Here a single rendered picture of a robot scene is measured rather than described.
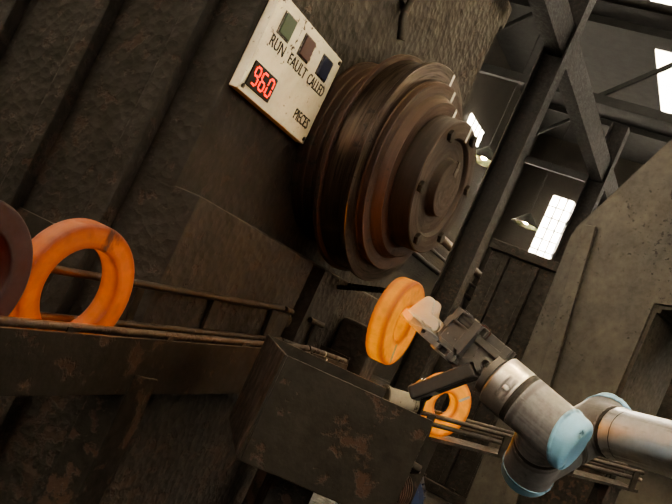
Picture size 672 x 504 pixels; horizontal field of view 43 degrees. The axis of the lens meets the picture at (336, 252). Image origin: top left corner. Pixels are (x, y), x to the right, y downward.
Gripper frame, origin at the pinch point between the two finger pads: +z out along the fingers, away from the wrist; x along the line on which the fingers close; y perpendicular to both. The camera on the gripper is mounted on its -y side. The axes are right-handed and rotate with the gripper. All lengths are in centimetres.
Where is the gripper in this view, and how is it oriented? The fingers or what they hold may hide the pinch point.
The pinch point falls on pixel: (401, 311)
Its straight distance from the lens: 147.5
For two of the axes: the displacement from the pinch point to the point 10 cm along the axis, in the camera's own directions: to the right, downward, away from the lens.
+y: 6.4, -7.7, -0.5
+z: -6.7, -5.9, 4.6
